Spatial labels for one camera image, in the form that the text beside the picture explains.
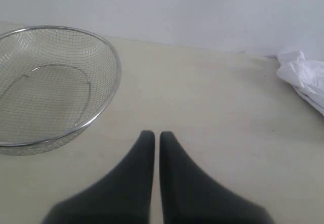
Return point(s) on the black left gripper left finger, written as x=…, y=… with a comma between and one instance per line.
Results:
x=122, y=196

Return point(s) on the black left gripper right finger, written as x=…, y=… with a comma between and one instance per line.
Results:
x=189, y=195

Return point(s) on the white t-shirt red Chinese logo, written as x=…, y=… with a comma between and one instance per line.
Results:
x=305, y=76

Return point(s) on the metal wire mesh basket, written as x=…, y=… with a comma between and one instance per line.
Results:
x=55, y=81

